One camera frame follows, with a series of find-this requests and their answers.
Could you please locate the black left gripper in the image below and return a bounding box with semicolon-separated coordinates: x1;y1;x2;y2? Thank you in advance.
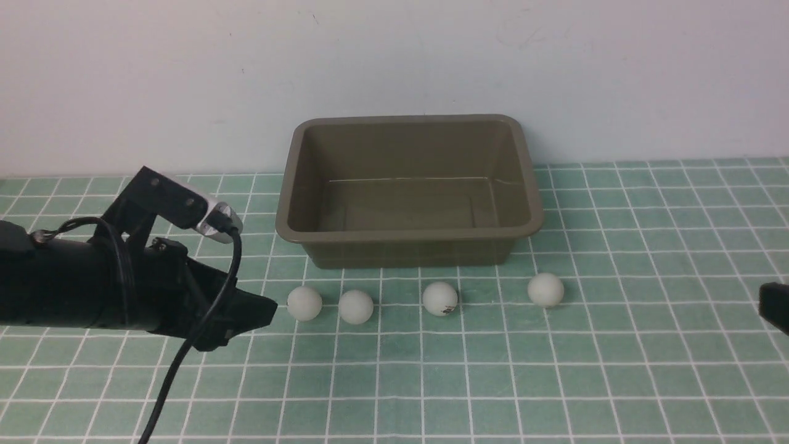
124;238;279;348

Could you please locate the marked white ping-pong ball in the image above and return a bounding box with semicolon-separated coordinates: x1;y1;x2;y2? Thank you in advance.
422;282;459;317

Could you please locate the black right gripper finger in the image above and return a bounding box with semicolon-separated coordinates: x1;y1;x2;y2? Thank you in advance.
758;282;789;335

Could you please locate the green checkered tablecloth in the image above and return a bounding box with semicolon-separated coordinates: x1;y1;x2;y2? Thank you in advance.
0;158;789;444

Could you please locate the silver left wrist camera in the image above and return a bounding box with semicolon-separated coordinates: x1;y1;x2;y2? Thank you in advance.
102;166;243;242

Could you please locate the black left camera cable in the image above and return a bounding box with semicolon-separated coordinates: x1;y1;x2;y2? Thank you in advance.
31;217;242;444

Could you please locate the olive green plastic bin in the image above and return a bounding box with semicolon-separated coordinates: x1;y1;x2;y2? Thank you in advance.
276;113;545;269

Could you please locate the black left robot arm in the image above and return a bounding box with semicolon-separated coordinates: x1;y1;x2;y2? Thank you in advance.
1;220;227;339

